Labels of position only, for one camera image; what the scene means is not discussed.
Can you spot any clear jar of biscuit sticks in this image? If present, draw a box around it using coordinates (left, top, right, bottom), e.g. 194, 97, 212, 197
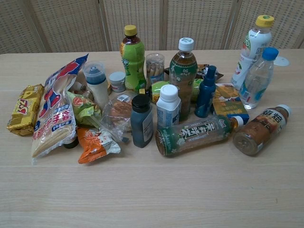
145, 53, 166, 84

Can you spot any clear water bottle blue cap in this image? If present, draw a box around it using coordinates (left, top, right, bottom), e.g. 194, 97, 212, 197
239, 47, 279, 110

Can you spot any small white jar grey lid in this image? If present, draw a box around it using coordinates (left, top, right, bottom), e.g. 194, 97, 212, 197
109, 71, 127, 93

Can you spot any white red blue glove bag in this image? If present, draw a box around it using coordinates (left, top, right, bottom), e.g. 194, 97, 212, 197
30, 53, 89, 165

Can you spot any jasmine tea bottle white cap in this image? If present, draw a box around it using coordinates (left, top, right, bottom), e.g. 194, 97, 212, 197
169, 37, 199, 122
155, 114, 245, 158

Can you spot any orange white snack packet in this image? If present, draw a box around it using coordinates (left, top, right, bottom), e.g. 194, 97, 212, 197
77, 127, 122, 165

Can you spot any black ink bottle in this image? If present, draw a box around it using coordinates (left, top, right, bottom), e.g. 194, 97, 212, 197
130, 94, 154, 149

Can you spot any woven folding screen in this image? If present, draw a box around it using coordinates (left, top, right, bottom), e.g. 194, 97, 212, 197
0, 0, 304, 55

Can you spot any white squeeze bottle clear cap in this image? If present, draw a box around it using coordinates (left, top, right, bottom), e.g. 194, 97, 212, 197
82, 61, 111, 110

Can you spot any green snack packet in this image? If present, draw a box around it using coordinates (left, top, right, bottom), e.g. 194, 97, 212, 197
66, 91, 103, 129

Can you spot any yellow chips packet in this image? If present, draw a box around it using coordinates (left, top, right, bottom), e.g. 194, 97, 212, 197
212, 83, 250, 119

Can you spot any white drink bottle yellow cap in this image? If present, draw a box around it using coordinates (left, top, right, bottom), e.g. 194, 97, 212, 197
230, 15, 275, 91

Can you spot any white milk bottle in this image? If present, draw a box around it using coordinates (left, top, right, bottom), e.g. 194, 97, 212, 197
156, 84, 182, 128

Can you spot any white round disc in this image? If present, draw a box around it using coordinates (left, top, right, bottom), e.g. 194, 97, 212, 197
274, 55, 290, 67

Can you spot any brown coffee bottle white cap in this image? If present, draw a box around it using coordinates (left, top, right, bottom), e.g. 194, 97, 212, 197
232, 104, 293, 157

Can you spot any green tea bottle yellow cap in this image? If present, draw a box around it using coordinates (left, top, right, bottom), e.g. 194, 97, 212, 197
119, 25, 147, 93

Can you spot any clear wrapped bread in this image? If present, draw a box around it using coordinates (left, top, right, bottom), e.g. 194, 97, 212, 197
100, 93, 133, 144

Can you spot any black round cap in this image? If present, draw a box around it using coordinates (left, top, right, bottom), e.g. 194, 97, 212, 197
63, 139, 79, 150

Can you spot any gold foil snack bar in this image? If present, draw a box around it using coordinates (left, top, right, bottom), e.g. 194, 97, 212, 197
6, 84, 45, 136

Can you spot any dark blue spray bottle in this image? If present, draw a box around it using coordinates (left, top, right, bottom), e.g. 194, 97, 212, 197
195, 66, 218, 118

